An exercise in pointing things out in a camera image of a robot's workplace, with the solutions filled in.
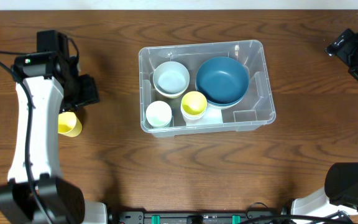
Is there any mint green cup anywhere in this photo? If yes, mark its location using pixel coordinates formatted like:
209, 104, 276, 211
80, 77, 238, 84
153, 120, 173, 128

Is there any small white bowl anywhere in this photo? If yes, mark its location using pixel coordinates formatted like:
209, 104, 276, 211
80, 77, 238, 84
155, 82, 188, 94

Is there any clear plastic storage container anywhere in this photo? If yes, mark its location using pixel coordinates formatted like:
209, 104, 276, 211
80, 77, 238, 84
139, 40, 276, 138

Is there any light blue cup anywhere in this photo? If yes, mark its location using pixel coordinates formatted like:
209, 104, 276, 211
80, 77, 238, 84
181, 108, 206, 121

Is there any yellow cup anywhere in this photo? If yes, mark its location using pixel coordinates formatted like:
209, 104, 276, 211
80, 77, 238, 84
58, 112, 83, 138
181, 91, 208, 116

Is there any small light grey bowl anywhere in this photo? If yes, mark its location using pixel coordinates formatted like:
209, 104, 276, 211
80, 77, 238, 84
152, 61, 190, 86

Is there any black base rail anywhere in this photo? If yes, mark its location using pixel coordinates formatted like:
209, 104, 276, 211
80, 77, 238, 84
108, 208, 278, 224

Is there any pink cup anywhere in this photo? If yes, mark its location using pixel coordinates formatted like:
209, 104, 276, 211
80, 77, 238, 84
183, 117, 203, 126

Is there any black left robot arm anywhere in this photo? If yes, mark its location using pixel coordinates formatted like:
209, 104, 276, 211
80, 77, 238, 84
0, 30, 109, 223

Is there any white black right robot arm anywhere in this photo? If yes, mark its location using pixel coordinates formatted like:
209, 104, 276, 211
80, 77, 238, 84
287, 29, 358, 223

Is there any cream white cup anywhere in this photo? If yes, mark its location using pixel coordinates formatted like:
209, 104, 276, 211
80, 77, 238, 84
146, 101, 172, 126

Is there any dark blue bowl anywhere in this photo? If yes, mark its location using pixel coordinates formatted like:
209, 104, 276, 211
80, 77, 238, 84
195, 57, 250, 97
206, 89, 247, 108

